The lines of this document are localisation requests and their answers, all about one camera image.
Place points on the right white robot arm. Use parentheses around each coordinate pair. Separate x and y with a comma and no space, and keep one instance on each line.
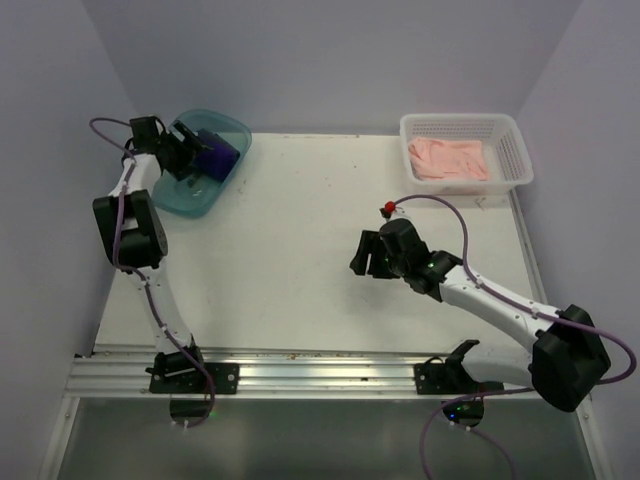
(558,356)

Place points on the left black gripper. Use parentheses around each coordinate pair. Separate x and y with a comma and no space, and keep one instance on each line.
(189,150)

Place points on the white plastic basket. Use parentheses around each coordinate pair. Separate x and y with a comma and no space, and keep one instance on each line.
(503,150)

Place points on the purple towel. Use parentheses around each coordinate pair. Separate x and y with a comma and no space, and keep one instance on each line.
(218,158)

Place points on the aluminium mounting rail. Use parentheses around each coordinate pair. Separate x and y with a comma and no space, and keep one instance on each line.
(263,374)

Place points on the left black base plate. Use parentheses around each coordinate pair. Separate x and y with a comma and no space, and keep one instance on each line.
(210,377)

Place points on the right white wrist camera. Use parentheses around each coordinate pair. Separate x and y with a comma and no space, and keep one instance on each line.
(392,211)

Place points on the pink towel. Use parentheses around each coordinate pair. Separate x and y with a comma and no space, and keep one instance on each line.
(448,160)

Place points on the teal plastic tub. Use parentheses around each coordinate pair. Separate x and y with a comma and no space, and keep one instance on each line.
(194,196)

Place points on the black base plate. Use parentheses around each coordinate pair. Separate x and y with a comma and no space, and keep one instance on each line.
(447,376)
(210,377)

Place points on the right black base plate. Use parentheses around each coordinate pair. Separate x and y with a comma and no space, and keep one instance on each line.
(447,376)

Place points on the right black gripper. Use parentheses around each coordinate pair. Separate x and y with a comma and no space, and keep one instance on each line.
(371,243)

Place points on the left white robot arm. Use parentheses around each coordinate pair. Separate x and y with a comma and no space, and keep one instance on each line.
(136,244)

